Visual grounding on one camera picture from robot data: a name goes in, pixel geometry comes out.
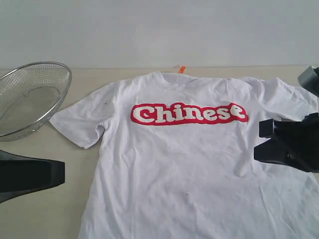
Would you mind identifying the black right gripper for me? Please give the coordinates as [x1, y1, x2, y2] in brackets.
[253, 113, 319, 173]

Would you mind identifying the white shirt with red print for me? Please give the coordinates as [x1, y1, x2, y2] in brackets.
[50, 72, 319, 239]

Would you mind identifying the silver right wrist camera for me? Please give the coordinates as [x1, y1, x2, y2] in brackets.
[298, 66, 319, 97]

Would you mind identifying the metal wire mesh basket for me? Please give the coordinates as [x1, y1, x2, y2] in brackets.
[0, 61, 72, 141]

